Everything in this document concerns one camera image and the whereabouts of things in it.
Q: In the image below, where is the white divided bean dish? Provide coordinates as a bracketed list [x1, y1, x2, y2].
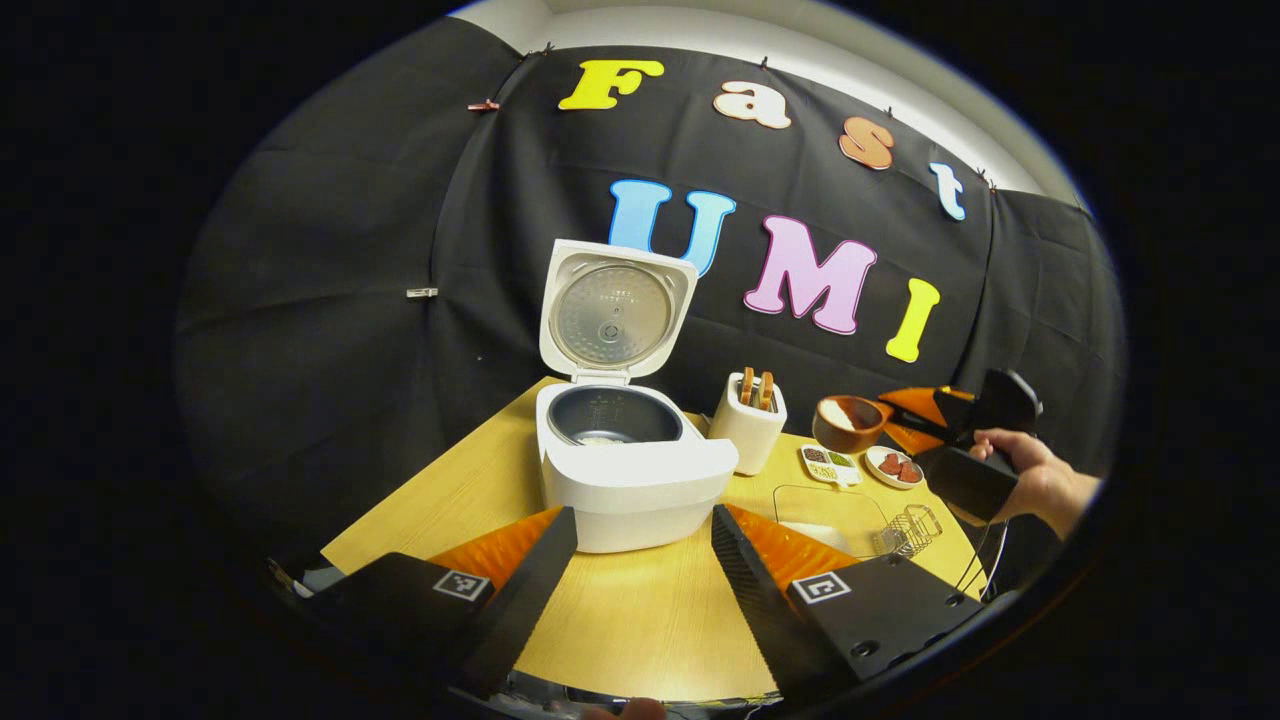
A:
[800, 444, 862, 487]

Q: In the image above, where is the white round plate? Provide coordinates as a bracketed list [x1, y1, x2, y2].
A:
[865, 445, 926, 490]

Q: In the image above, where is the wire chopstick holder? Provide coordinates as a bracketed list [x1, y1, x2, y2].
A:
[872, 504, 943, 558]

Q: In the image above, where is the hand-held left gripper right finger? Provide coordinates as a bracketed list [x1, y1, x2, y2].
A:
[711, 504, 986, 701]

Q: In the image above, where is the white rice cooker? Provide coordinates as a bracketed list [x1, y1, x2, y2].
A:
[536, 239, 740, 554]

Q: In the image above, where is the black backdrop cloth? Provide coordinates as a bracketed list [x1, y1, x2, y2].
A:
[172, 15, 1129, 561]

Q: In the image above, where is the brown wooden spoon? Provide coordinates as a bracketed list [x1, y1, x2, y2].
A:
[812, 395, 951, 454]

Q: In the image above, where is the clear container of rice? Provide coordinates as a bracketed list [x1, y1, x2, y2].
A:
[772, 485, 891, 557]

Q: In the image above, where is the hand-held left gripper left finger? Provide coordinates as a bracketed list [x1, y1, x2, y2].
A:
[300, 507, 579, 701]

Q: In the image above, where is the white toaster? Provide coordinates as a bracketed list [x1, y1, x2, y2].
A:
[708, 372, 788, 477]

